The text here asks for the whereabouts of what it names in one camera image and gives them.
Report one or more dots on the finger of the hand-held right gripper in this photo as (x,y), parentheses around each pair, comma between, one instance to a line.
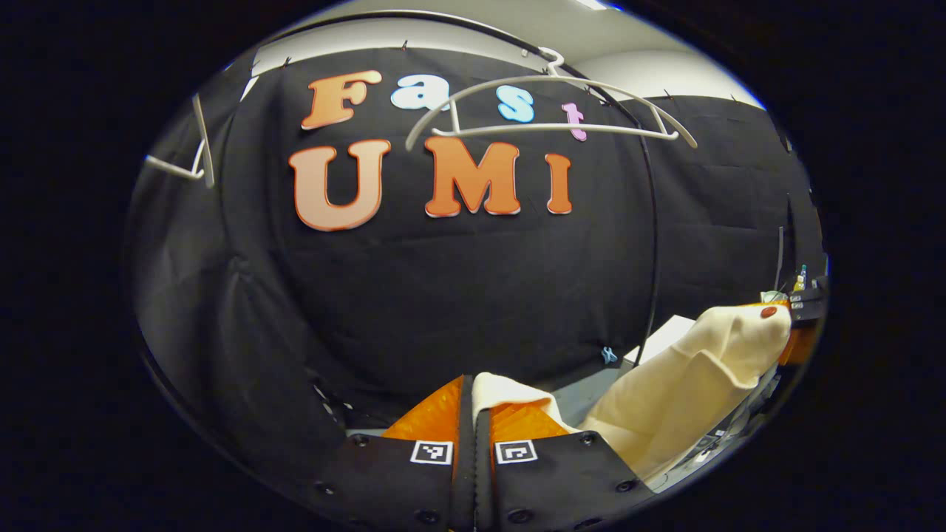
(805,307)

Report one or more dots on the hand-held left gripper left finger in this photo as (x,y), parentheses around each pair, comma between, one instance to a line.
(399,480)

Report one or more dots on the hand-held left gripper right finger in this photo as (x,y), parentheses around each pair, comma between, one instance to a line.
(562,484)

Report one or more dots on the cream collared shirt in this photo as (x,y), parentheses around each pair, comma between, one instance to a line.
(687,391)

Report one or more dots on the thin white clothes hanger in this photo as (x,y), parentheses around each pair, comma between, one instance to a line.
(554,128)

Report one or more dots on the wide white clothes hanger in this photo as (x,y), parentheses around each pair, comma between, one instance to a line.
(174,168)

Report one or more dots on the small plastic bottle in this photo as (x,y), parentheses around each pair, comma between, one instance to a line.
(800,281)

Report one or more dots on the dark monitor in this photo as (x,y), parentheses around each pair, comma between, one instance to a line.
(780,258)

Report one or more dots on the small blue clip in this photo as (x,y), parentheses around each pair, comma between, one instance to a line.
(608,355)

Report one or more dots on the white table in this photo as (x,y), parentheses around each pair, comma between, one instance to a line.
(665,336)

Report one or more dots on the black backdrop cloth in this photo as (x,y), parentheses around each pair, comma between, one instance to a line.
(443,310)

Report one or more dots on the ceiling light panel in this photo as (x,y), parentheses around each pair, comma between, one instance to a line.
(595,4)

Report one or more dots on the black clothes rail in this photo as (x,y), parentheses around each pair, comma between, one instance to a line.
(654,222)

